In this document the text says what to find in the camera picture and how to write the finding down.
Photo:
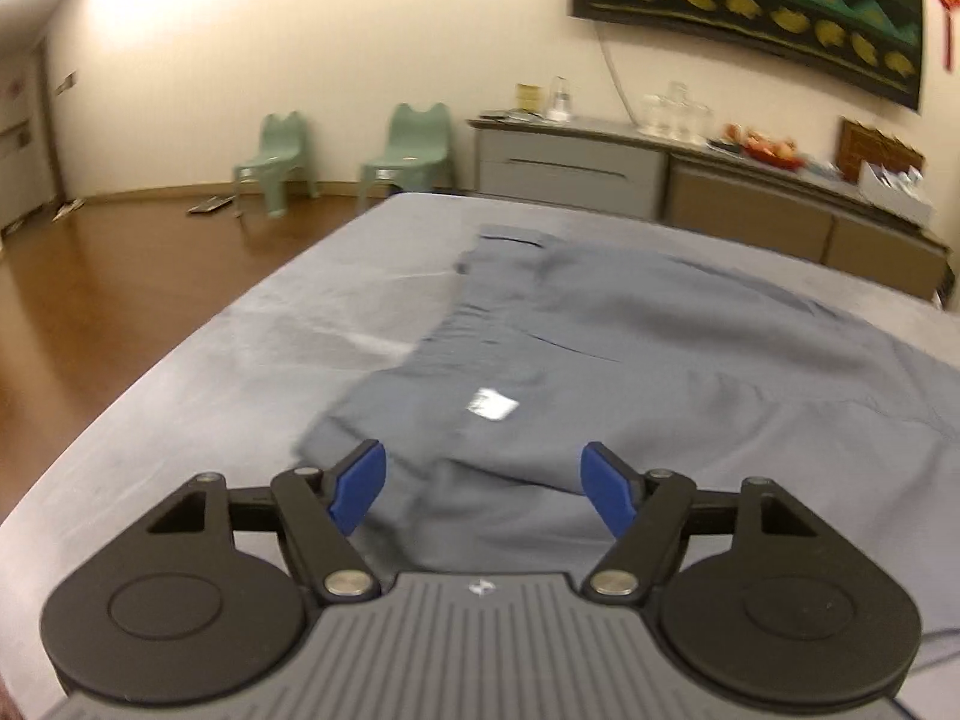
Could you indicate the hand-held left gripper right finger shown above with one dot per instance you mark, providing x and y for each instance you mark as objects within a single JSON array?
[{"x": 607, "y": 491}]

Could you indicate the clear glassware set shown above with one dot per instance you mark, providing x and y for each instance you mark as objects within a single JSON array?
[{"x": 675, "y": 116}]

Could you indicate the wall switch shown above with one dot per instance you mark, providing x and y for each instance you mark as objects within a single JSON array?
[{"x": 66, "y": 82}]

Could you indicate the grey pants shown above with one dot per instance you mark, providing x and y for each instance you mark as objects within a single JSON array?
[{"x": 675, "y": 360}]

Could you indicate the red fruit bowl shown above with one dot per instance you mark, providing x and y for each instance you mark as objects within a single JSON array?
[{"x": 765, "y": 148}]

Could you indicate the grey and brown sideboard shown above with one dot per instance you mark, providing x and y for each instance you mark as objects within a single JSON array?
[{"x": 570, "y": 165}]

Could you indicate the yellow cup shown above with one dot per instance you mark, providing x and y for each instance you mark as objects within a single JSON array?
[{"x": 529, "y": 99}]

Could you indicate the dark floor object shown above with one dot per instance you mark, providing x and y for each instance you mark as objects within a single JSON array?
[{"x": 210, "y": 205}]

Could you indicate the brown wooden frame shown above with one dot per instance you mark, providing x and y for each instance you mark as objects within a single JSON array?
[{"x": 855, "y": 142}]

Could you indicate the white door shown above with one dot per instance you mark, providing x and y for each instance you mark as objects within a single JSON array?
[{"x": 22, "y": 142}]

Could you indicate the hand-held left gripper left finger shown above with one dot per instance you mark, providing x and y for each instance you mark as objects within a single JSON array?
[{"x": 360, "y": 484}]

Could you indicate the green plastic chair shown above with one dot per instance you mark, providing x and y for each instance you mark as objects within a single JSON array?
[
  {"x": 277, "y": 150},
  {"x": 412, "y": 142}
]

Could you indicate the white storage box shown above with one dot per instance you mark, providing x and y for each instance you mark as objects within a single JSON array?
[{"x": 896, "y": 199}]

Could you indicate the small glass bottle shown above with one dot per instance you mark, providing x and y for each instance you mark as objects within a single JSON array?
[{"x": 559, "y": 101}]

